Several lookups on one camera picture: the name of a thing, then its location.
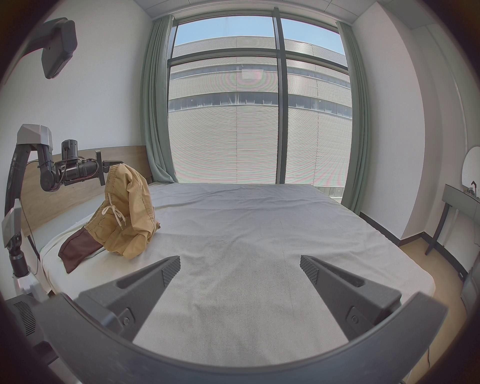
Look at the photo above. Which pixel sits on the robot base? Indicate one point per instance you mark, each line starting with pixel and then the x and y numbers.
pixel 26 318

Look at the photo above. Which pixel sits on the tan shorts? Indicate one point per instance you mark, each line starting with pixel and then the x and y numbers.
pixel 125 210

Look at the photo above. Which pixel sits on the bed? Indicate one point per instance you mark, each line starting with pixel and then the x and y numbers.
pixel 243 243

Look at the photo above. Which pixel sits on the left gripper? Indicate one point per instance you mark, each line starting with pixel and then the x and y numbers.
pixel 80 170

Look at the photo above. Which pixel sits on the window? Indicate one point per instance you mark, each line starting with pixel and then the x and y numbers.
pixel 262 123

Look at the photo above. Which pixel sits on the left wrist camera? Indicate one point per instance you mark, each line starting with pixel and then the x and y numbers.
pixel 69 149

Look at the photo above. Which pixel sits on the brown garment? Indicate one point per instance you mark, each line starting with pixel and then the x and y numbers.
pixel 77 251

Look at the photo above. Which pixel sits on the grey-green curtain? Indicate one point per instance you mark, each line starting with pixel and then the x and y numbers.
pixel 157 112
pixel 356 131

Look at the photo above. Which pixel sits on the grey dressing table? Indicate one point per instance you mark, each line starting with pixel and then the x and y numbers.
pixel 459 202

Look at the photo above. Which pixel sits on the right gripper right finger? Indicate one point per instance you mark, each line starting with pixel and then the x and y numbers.
pixel 333 287

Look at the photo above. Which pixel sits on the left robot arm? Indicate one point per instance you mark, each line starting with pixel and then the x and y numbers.
pixel 45 176

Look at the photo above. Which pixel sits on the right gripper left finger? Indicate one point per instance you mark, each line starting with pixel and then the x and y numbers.
pixel 146 285

